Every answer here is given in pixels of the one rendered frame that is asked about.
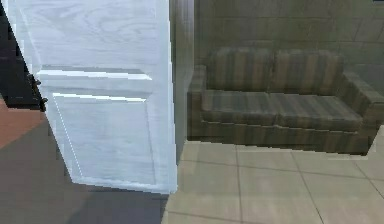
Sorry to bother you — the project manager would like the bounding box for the black door handle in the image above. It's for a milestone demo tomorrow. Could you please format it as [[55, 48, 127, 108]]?
[[27, 73, 49, 113]]

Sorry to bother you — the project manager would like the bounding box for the brown striped sofa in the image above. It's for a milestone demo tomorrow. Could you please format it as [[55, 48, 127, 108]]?
[[186, 46, 384, 156]]

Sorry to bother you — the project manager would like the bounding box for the white panelled room door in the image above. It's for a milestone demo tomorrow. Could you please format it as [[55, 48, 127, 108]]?
[[0, 0, 179, 195]]

